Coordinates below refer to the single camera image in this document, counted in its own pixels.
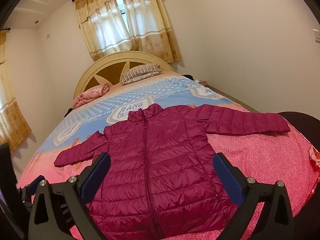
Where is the striped floral pillow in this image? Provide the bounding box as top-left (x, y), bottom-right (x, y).
top-left (120, 64), bottom-right (162, 86)

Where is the bed with patterned bedspread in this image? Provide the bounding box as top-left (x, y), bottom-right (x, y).
top-left (16, 74), bottom-right (320, 240)

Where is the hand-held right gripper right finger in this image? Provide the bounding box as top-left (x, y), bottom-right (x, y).
top-left (213, 152), bottom-right (295, 240)

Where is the magenta quilted puffer jacket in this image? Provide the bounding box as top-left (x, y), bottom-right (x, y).
top-left (54, 104), bottom-right (291, 238)

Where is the window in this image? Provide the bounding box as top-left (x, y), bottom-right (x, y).
top-left (114, 0), bottom-right (126, 16)

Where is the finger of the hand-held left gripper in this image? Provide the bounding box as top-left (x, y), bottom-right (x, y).
top-left (17, 175), bottom-right (47, 205)

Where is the pink floral folded quilt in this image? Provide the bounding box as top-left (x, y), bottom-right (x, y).
top-left (71, 83), bottom-right (111, 109)

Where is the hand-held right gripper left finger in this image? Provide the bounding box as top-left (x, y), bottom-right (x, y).
top-left (27, 152), bottom-right (111, 240)

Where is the cream wooden bed headboard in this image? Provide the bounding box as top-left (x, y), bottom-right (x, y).
top-left (74, 51), bottom-right (176, 100)

